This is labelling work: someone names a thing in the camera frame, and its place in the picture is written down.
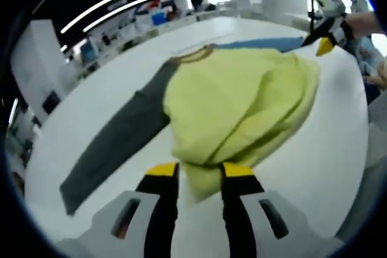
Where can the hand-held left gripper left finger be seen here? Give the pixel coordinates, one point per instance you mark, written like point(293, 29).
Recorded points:
point(163, 209)

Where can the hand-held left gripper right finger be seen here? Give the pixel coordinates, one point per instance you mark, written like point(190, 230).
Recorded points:
point(239, 215)

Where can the white background counter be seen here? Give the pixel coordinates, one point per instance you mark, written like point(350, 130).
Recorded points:
point(127, 43)

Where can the person's right hand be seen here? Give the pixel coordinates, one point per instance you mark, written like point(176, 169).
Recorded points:
point(362, 23)

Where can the blue storage box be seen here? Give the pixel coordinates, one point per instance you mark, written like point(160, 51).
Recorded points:
point(158, 18)

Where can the black cabinet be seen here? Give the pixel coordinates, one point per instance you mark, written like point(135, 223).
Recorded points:
point(51, 102)

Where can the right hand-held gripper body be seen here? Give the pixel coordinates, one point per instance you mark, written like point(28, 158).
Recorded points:
point(329, 1)

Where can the wide white pillar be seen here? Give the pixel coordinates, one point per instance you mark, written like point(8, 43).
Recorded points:
point(33, 64)

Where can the yellow blue grey garment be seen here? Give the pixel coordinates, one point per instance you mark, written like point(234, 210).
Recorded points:
point(229, 104)

